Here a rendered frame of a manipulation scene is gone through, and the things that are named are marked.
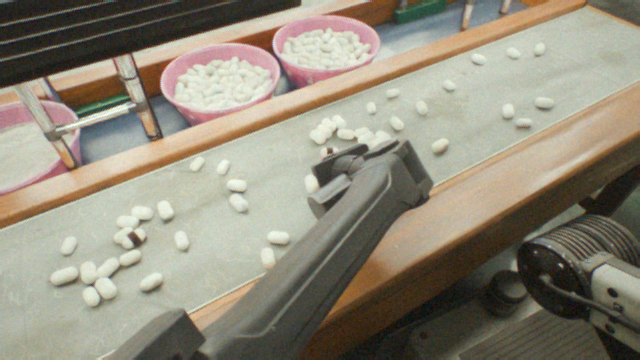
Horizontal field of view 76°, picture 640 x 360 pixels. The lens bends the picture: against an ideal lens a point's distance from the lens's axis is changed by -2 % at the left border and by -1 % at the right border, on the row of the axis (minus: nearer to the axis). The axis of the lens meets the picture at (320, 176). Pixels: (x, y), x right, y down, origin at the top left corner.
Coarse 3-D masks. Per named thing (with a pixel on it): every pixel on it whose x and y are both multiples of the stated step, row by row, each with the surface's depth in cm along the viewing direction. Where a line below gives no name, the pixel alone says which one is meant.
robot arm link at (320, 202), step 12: (384, 144) 51; (396, 144) 50; (372, 156) 51; (336, 180) 55; (348, 180) 55; (324, 192) 54; (336, 192) 53; (312, 204) 56; (324, 204) 52; (420, 204) 50
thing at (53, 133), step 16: (128, 64) 67; (128, 80) 68; (32, 96) 62; (144, 96) 72; (32, 112) 64; (112, 112) 71; (144, 112) 74; (48, 128) 66; (64, 128) 68; (144, 128) 77; (64, 144) 70; (64, 160) 72
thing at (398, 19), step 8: (400, 0) 123; (424, 0) 130; (432, 0) 130; (440, 0) 130; (400, 8) 124; (408, 8) 126; (416, 8) 126; (424, 8) 128; (432, 8) 130; (440, 8) 132; (400, 16) 125; (408, 16) 127; (416, 16) 129; (424, 16) 130
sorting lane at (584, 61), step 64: (448, 64) 100; (512, 64) 100; (576, 64) 100; (384, 128) 84; (448, 128) 84; (512, 128) 84; (128, 192) 72; (192, 192) 72; (256, 192) 73; (0, 256) 64; (64, 256) 64; (192, 256) 64; (256, 256) 64; (0, 320) 57; (64, 320) 57; (128, 320) 57
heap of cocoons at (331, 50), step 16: (304, 32) 111; (320, 32) 111; (336, 32) 110; (352, 32) 110; (288, 48) 104; (304, 48) 105; (320, 48) 106; (336, 48) 105; (352, 48) 105; (368, 48) 105; (304, 64) 100; (320, 64) 101; (336, 64) 100; (352, 64) 101; (320, 80) 97
